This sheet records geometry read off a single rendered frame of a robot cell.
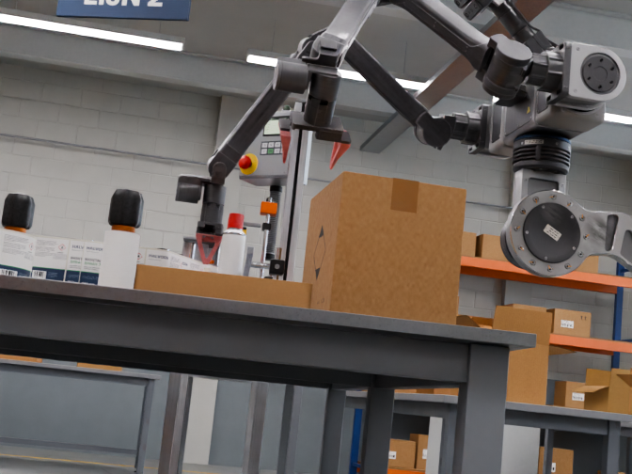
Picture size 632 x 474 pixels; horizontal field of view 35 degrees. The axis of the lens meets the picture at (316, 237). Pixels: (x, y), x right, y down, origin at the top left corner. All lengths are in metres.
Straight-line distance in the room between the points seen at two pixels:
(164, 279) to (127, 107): 9.02
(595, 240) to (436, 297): 0.64
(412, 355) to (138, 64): 7.97
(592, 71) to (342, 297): 0.79
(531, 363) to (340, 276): 2.42
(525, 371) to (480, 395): 2.63
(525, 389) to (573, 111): 2.03
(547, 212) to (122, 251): 1.03
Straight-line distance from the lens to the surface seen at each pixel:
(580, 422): 4.23
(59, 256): 2.80
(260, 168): 2.77
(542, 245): 2.34
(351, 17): 2.17
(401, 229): 1.86
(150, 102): 10.51
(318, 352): 1.50
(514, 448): 8.09
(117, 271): 2.54
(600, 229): 2.41
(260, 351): 1.50
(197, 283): 1.49
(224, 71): 9.39
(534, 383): 4.18
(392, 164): 10.75
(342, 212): 1.84
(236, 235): 2.18
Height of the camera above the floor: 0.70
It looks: 9 degrees up
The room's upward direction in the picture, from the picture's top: 6 degrees clockwise
